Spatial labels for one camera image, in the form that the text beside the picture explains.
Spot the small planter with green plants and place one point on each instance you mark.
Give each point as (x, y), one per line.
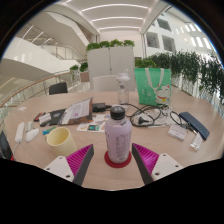
(84, 68)

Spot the small white packet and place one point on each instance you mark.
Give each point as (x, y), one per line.
(196, 141)

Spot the colourful sticker sheet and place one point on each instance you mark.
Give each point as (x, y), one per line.
(91, 126)

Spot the white cabinet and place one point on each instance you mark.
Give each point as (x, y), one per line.
(110, 65)

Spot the lilac bottle with black cap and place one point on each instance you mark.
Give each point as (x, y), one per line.
(118, 140)

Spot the black power adapter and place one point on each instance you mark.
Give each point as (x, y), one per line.
(99, 107)

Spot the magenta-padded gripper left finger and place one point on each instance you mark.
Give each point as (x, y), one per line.
(61, 166)

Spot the white sheet of paper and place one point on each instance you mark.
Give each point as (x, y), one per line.
(22, 108)

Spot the clear shaker bottle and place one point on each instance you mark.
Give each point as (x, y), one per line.
(123, 90)

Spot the long green hedge planter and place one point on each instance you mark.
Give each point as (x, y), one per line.
(196, 70)

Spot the small red and black case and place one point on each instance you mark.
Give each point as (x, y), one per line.
(39, 116)

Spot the flat round red coaster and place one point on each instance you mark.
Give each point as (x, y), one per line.
(117, 165)

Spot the green tote bag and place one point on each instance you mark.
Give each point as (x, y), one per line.
(148, 88)

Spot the white printed card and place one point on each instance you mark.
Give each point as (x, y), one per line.
(177, 132)

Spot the small teal tube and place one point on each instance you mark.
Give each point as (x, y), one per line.
(49, 130)

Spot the small white charger block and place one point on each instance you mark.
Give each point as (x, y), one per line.
(29, 126)

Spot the white chair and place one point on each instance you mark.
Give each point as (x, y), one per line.
(105, 83)

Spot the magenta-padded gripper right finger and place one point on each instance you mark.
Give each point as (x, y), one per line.
(163, 165)

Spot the black chair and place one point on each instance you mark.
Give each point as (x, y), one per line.
(58, 88)

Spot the pale yellow mug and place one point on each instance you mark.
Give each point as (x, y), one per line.
(65, 145)

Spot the white computer mouse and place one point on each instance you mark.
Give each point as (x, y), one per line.
(32, 135)

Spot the green plants atop cabinet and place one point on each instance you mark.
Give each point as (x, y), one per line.
(110, 43)

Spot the black folder with white label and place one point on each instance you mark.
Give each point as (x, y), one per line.
(55, 116)

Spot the white power strip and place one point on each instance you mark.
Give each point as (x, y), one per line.
(20, 132)

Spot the open laptop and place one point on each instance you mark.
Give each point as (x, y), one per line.
(4, 145)

